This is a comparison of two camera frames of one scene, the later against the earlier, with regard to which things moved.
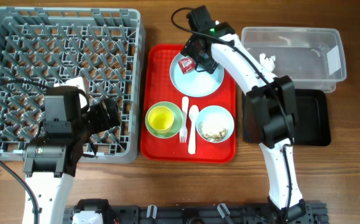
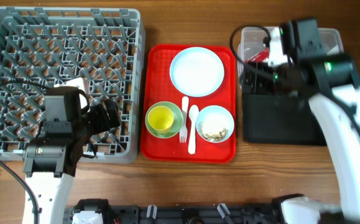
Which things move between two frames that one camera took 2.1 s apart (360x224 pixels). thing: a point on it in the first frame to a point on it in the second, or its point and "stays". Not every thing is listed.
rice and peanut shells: [221, 135] stays
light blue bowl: [214, 124] stays
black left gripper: [103, 123] stays
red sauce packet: [186, 65] to [260, 57]
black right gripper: [188, 49] to [258, 83]
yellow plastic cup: [161, 119] stays
